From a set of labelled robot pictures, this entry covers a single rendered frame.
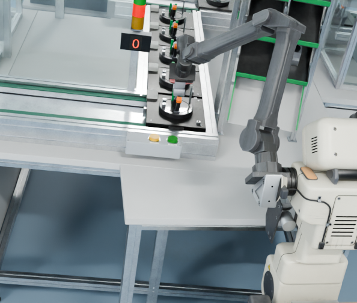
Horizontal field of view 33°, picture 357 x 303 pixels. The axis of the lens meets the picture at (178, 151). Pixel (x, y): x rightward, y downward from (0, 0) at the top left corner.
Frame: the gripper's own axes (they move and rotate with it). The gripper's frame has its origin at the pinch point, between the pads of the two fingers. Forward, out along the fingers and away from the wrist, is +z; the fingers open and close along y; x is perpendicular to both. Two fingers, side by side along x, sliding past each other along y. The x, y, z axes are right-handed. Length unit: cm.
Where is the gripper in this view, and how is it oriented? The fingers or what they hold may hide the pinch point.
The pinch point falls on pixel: (180, 81)
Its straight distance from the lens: 240.0
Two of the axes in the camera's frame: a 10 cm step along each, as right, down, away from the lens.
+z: -1.1, 3.2, 9.4
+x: -0.4, 9.5, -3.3
